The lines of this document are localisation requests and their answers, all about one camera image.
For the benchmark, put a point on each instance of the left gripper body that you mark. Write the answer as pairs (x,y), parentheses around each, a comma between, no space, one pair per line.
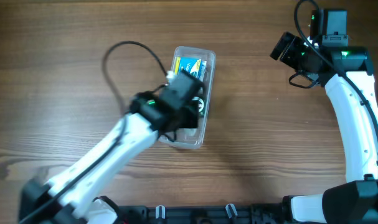
(195,112)

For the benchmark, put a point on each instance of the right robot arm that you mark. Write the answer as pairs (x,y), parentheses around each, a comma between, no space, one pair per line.
(346,73)

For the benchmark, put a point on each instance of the clear plastic container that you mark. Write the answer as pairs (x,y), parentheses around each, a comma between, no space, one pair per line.
(183,141)

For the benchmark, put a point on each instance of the clear spray bottle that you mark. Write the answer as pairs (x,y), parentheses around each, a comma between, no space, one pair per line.
(190,131)

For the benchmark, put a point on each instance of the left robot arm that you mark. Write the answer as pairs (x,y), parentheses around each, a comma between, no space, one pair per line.
(71,197)

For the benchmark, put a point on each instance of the blue VapoDrops box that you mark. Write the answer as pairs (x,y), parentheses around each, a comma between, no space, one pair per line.
(195,66)

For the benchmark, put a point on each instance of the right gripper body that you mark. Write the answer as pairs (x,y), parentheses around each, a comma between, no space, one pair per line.
(289,51)

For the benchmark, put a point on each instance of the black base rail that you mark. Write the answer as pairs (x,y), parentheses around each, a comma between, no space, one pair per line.
(230,213)

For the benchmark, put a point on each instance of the green Zam-Buk box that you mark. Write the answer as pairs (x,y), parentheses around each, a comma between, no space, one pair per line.
(201,105)

